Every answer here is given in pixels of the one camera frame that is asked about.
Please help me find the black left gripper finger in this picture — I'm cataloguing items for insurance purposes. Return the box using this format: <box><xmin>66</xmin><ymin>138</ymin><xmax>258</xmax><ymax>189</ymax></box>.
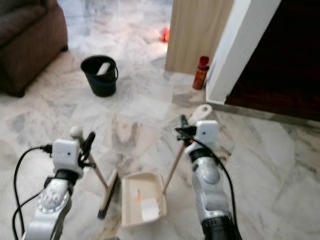
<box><xmin>83</xmin><ymin>131</ymin><xmax>96</xmax><ymax>159</ymax></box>

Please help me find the wooden-handled broom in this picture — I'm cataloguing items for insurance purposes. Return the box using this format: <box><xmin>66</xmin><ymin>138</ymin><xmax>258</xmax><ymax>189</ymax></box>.
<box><xmin>69</xmin><ymin>126</ymin><xmax>120</xmax><ymax>220</ymax></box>

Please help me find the beige long-handled dustpan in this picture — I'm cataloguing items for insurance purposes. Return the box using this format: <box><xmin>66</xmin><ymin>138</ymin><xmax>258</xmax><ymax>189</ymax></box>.
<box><xmin>120</xmin><ymin>103</ymin><xmax>214</xmax><ymax>229</ymax></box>

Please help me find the red spray can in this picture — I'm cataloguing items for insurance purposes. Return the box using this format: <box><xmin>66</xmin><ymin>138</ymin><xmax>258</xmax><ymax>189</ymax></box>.
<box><xmin>192</xmin><ymin>55</ymin><xmax>211</xmax><ymax>92</ymax></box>

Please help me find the black plastic bucket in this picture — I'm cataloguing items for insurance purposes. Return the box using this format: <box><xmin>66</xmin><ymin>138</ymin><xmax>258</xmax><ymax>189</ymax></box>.
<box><xmin>80</xmin><ymin>54</ymin><xmax>120</xmax><ymax>98</ymax></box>

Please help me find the white roll in bucket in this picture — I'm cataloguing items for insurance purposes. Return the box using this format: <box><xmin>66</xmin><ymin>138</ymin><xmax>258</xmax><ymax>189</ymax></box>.
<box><xmin>95</xmin><ymin>61</ymin><xmax>111</xmax><ymax>77</ymax></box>

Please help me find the white paper scrap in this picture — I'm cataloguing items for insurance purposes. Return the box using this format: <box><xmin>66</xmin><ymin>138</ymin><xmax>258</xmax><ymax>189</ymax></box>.
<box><xmin>140</xmin><ymin>197</ymin><xmax>161</xmax><ymax>222</ymax></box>

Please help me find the small orange red object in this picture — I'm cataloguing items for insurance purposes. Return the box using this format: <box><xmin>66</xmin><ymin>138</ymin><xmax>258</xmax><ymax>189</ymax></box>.
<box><xmin>159</xmin><ymin>26</ymin><xmax>171</xmax><ymax>44</ymax></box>

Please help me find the light wooden door panel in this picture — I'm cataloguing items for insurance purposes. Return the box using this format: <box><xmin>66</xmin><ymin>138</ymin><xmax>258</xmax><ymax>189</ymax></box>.
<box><xmin>164</xmin><ymin>0</ymin><xmax>235</xmax><ymax>76</ymax></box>

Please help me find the dark red carpet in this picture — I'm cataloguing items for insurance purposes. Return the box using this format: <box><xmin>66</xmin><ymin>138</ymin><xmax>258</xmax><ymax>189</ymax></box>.
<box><xmin>224</xmin><ymin>0</ymin><xmax>320</xmax><ymax>123</ymax></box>

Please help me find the brown fabric sofa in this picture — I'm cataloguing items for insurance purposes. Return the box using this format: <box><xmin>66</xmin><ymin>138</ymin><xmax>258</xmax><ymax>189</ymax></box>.
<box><xmin>0</xmin><ymin>0</ymin><xmax>70</xmax><ymax>98</ymax></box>

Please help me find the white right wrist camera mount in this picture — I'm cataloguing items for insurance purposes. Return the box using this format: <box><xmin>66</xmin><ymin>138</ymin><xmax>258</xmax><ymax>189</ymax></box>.
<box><xmin>194</xmin><ymin>119</ymin><xmax>220</xmax><ymax>149</ymax></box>

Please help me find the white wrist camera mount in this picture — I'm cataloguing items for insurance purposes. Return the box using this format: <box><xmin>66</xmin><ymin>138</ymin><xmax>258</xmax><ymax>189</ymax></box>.
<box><xmin>52</xmin><ymin>138</ymin><xmax>81</xmax><ymax>174</ymax></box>
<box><xmin>194</xmin><ymin>119</ymin><xmax>220</xmax><ymax>149</ymax></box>

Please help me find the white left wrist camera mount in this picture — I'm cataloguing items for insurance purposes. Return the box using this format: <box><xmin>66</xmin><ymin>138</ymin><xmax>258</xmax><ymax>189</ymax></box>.
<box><xmin>52</xmin><ymin>138</ymin><xmax>81</xmax><ymax>174</ymax></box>

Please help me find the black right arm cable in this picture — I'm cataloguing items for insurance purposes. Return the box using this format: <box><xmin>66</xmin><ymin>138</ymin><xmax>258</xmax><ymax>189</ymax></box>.
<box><xmin>189</xmin><ymin>136</ymin><xmax>239</xmax><ymax>227</ymax></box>

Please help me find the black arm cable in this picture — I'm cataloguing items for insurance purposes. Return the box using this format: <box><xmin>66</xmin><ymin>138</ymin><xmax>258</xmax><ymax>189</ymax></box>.
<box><xmin>189</xmin><ymin>136</ymin><xmax>239</xmax><ymax>227</ymax></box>
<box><xmin>12</xmin><ymin>144</ymin><xmax>56</xmax><ymax>240</ymax></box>

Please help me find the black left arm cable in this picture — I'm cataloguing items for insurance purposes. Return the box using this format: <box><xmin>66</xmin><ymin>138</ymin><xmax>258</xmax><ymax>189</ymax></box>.
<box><xmin>12</xmin><ymin>144</ymin><xmax>56</xmax><ymax>240</ymax></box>

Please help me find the white door frame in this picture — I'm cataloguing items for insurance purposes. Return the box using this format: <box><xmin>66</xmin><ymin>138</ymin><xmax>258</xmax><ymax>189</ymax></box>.
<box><xmin>205</xmin><ymin>0</ymin><xmax>283</xmax><ymax>105</ymax></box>

